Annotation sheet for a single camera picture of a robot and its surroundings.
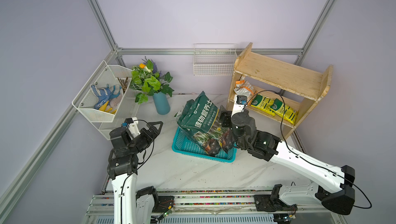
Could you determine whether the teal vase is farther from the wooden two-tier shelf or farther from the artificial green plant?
the wooden two-tier shelf

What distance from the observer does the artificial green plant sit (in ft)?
2.63

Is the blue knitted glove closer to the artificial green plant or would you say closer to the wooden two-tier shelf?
the artificial green plant

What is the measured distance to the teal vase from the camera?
3.18 feet

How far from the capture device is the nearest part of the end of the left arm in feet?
1.76
